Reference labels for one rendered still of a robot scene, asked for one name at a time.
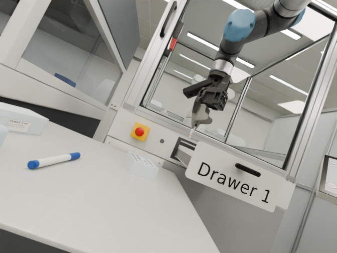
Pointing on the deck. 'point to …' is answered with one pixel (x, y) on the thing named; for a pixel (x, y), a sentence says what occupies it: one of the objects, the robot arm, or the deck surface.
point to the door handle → (168, 18)
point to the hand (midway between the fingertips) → (193, 125)
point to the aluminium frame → (132, 98)
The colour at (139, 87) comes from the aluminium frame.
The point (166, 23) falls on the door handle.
